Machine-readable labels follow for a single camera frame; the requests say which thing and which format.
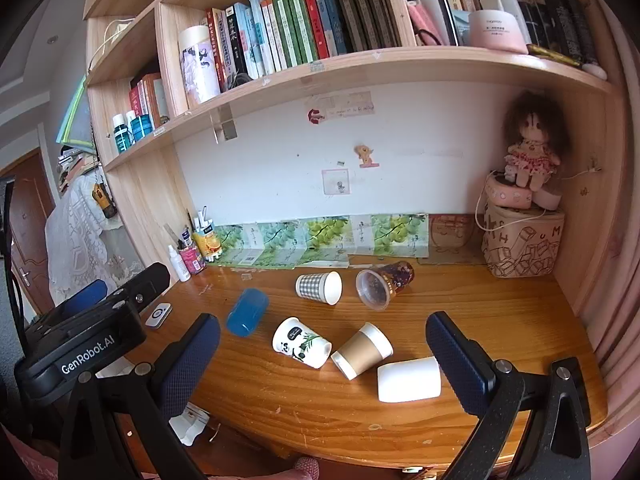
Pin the metal shelf bracket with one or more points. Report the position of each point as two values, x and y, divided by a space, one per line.
226 122

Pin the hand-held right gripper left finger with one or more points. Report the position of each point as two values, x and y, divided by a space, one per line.
189 365

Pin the pile of papers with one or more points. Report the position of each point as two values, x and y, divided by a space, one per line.
75 167

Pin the printed fabric storage bag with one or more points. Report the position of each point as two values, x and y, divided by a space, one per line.
525 245

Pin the wooden bookshelf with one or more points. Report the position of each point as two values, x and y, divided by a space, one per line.
150 195

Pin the row of upright books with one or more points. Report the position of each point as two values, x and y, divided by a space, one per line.
300 25

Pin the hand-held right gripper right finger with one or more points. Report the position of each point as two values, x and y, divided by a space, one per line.
457 360

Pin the green grape pattern boxes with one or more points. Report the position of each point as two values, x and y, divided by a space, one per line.
320 237

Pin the teal bottle with white cap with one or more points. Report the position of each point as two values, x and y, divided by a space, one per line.
121 136
131 120

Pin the black stand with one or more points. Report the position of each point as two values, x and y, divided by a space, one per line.
6 220

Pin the teal jar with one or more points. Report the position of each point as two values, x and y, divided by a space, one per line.
142 129

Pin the brown wooden door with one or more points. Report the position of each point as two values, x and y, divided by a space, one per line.
30 220

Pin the white panda print cup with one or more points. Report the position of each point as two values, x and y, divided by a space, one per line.
300 342

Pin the clear cup with dark print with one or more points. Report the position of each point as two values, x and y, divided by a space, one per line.
387 282

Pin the pink can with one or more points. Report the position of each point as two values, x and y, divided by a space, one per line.
192 260

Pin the metal ruler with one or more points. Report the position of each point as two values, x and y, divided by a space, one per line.
172 236

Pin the taped paper note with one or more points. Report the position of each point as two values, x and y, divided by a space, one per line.
345 104

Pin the small white dropper bottle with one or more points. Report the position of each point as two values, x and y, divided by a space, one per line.
179 266

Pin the row of dark books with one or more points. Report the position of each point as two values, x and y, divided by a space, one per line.
550 15

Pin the torn white paper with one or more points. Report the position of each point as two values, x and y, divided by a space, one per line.
187 430

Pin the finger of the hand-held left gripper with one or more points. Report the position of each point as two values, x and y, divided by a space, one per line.
145 281
86 296

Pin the white lace cloth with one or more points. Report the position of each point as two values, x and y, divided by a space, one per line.
80 245

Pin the brown paper cup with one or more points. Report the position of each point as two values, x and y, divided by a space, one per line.
362 350

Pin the small white device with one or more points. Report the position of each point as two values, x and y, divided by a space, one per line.
159 316

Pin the rag doll with brown hair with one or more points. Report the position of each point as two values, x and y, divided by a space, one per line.
532 145

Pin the yellow hand tool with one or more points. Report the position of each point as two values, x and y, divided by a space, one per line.
104 202

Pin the pink round box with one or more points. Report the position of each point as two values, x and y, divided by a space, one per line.
510 195

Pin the pink cloth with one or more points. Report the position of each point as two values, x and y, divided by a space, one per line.
25 460

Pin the orange print can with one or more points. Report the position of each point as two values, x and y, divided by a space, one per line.
206 245

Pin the gold pen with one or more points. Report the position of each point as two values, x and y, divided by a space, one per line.
552 55

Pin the checkered paper cup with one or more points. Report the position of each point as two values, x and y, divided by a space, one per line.
315 287

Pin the white printed tube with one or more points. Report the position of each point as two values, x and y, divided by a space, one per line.
199 67

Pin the brown cardboard with drawing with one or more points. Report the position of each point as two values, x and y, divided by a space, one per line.
452 237

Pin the pink cosmetic jar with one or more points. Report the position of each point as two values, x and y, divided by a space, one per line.
497 32

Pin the orange cartoon wall sticker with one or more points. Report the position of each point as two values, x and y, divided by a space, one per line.
366 155

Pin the plain white cup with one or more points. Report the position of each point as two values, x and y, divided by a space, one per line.
410 379

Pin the row of red books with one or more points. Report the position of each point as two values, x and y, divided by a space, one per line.
150 97

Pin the pink slipper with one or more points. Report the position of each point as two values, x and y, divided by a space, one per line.
306 469

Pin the green folder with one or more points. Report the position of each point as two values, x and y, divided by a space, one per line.
75 115

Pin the blue plastic cup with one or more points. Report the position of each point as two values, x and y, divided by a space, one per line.
247 311

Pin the pink curtain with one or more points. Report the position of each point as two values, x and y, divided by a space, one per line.
617 310

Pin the red wall sticker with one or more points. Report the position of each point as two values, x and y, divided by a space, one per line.
315 116

